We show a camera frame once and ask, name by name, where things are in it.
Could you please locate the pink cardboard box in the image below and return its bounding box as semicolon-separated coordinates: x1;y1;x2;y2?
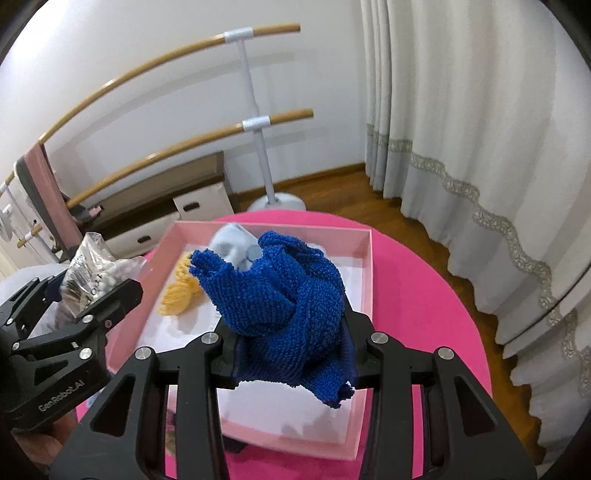
104;220;375;461

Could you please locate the white barre post with base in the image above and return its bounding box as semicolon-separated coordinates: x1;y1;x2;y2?
223;28;306;214

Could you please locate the white drawer cabinet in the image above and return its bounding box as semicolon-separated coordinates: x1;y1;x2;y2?
69;151;227;228

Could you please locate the yellow knitted item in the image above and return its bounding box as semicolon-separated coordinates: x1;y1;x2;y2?
159;253;205;317

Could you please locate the pink folded mat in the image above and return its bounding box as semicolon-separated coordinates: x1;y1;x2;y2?
15;142;90;260

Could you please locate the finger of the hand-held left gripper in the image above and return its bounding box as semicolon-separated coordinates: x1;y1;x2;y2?
0;276;70;329
11;278;144;366

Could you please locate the white curtain with lace trim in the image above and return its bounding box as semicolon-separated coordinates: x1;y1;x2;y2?
359;0;591;468

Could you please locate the clear crinkled plastic bag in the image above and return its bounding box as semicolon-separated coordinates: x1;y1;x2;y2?
59;232;149;320

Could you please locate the large white storage box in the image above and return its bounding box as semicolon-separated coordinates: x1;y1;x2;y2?
98;210;182;260

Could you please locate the small white storage box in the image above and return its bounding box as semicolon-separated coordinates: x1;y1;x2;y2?
172;181;232;221

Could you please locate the wooden barre rail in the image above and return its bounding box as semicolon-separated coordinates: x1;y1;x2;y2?
0;23;302;192
17;108;315;250

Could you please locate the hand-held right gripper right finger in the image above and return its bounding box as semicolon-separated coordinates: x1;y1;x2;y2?
341;311;539;480

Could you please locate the light blue fabric item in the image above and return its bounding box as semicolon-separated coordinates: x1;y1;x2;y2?
210;223;265;274

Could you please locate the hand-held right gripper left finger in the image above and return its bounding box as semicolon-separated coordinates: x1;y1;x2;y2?
48;318;245;480

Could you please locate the blue knitted cloth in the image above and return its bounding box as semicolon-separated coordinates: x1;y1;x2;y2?
189;231;357;409

